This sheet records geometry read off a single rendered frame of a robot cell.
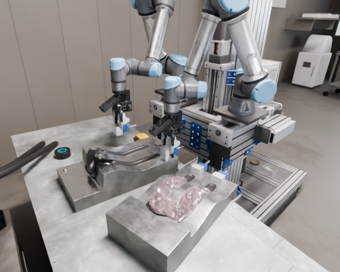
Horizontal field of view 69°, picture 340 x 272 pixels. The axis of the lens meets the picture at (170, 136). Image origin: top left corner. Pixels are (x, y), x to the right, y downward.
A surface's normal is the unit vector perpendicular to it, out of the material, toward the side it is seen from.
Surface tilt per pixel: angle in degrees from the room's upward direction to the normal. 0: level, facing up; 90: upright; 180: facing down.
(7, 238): 0
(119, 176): 90
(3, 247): 0
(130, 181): 90
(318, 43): 71
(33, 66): 90
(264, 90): 97
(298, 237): 0
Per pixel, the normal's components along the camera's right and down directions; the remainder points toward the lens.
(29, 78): 0.69, 0.34
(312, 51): -0.72, -0.04
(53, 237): 0.03, -0.90
